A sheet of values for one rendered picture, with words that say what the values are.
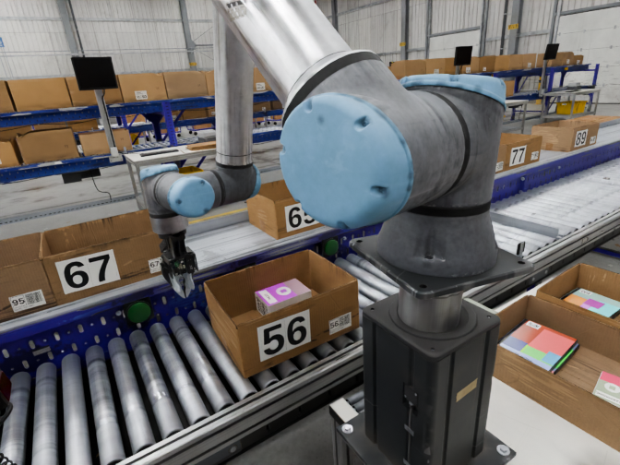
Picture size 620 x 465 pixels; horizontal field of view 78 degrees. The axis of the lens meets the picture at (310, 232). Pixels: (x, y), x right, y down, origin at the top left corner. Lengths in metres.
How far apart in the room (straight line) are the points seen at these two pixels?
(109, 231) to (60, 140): 3.98
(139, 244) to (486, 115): 1.13
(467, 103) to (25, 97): 5.55
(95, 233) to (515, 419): 1.47
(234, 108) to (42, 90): 5.02
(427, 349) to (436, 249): 0.17
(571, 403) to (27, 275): 1.44
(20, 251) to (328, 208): 1.38
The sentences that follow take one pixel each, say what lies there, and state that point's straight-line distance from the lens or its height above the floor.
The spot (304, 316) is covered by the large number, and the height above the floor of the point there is 0.87.
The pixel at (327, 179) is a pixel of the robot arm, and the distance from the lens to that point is 0.41.
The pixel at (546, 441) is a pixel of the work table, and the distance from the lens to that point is 1.03.
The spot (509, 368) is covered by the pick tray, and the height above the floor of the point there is 0.80.
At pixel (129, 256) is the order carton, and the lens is 1.40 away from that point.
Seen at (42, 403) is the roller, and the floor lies 0.75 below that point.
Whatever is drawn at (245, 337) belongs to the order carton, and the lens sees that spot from 1.04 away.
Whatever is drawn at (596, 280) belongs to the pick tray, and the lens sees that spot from 1.58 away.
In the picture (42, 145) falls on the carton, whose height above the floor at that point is 0.99.
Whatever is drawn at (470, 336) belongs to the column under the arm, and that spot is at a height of 1.08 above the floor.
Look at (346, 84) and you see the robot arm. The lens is 0.44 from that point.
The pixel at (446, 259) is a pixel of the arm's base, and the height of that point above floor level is 1.23.
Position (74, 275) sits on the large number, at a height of 0.97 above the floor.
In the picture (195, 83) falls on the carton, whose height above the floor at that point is 1.56.
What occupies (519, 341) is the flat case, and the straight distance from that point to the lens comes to 1.19.
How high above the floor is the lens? 1.48
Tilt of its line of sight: 22 degrees down
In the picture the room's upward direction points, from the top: 4 degrees counter-clockwise
